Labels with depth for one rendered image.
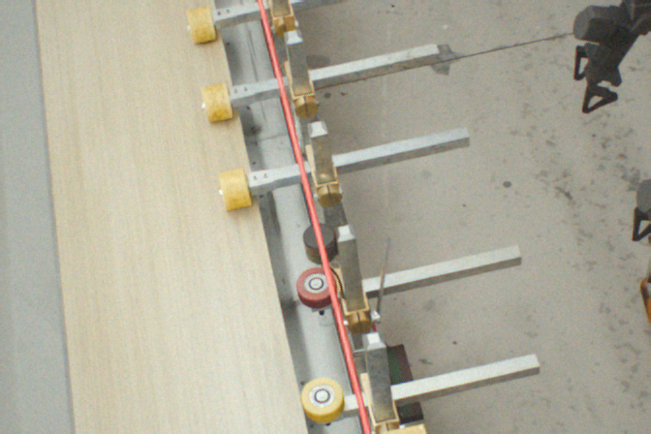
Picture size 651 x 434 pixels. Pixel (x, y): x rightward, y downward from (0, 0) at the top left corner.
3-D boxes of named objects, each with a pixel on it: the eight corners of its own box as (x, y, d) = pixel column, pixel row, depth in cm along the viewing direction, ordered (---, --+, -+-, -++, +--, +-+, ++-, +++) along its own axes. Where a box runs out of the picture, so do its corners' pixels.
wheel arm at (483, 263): (516, 255, 264) (516, 242, 261) (521, 267, 262) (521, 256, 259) (309, 301, 263) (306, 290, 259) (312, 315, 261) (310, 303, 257)
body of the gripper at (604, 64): (589, 82, 257) (607, 56, 251) (580, 47, 263) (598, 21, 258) (618, 89, 258) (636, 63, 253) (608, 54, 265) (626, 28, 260)
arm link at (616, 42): (648, 33, 250) (639, 14, 254) (617, 27, 248) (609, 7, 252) (631, 58, 255) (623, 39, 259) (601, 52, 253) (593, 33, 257)
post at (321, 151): (345, 259, 290) (324, 117, 251) (348, 270, 288) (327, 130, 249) (329, 262, 290) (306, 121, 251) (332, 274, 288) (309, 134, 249)
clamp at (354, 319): (359, 277, 265) (357, 263, 261) (374, 331, 257) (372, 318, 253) (332, 283, 265) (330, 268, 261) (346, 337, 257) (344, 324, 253)
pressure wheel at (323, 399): (320, 398, 252) (314, 368, 243) (356, 415, 249) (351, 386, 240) (299, 431, 248) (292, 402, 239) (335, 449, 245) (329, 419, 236)
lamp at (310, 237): (342, 285, 255) (331, 220, 238) (348, 308, 252) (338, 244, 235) (313, 292, 255) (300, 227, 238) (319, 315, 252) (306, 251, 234)
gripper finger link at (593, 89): (572, 117, 261) (594, 84, 254) (566, 92, 266) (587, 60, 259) (601, 124, 263) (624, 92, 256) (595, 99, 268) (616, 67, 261)
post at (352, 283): (370, 355, 276) (351, 220, 237) (373, 368, 274) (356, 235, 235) (354, 357, 276) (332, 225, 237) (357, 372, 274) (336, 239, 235)
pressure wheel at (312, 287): (336, 293, 266) (331, 261, 257) (345, 325, 261) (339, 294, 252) (298, 301, 266) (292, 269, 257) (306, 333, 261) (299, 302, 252)
